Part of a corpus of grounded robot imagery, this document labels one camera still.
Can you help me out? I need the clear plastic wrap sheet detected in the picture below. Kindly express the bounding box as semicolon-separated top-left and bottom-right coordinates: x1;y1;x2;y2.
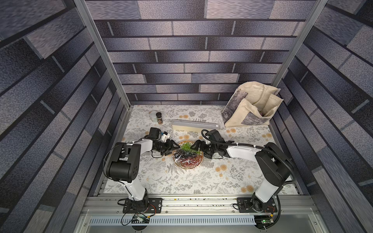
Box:
171;139;205;171

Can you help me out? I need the grey plastic wrap dispenser box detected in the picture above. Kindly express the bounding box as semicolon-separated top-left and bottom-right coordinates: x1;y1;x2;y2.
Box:
171;119;220;132

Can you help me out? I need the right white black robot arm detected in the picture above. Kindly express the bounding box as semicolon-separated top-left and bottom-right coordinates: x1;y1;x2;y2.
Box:
190;129;295;204

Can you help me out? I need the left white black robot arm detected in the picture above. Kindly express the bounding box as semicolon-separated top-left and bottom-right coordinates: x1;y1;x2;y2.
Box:
104;127;180;204

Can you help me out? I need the woven plate of grapes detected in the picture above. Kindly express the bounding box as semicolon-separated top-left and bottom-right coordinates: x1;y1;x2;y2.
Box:
171;140;205;170

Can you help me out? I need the small dark spice jar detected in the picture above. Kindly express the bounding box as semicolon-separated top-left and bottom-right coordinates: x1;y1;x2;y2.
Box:
156;112;163;125

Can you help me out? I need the clear green-label cup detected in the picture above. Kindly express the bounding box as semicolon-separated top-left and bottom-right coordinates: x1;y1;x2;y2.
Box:
149;110;158;123

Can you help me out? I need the beige canvas tote bag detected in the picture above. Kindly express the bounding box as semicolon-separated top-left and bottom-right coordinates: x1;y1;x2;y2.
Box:
221;82;284;128

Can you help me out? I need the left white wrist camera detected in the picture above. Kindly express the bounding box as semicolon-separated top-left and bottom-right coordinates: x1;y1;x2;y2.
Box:
160;131;170;142

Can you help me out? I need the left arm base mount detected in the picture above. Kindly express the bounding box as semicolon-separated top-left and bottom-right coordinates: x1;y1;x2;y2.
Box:
118;198;163;215

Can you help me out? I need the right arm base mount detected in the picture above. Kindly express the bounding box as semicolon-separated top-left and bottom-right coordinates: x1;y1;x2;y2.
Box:
237;197;278;214

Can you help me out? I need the aluminium front rail frame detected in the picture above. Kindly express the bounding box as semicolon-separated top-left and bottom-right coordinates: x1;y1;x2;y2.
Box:
75;194;327;233

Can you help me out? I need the right black corrugated cable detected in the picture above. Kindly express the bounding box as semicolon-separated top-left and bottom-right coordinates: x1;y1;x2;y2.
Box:
200;129;295;229

